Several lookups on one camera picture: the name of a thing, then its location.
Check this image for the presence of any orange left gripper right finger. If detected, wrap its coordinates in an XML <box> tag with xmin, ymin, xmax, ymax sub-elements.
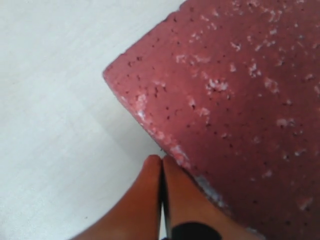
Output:
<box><xmin>162</xmin><ymin>156</ymin><xmax>253</xmax><ymax>240</ymax></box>

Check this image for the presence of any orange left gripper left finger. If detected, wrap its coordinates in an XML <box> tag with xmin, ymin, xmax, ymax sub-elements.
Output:
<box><xmin>74</xmin><ymin>155</ymin><xmax>162</xmax><ymax>240</ymax></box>

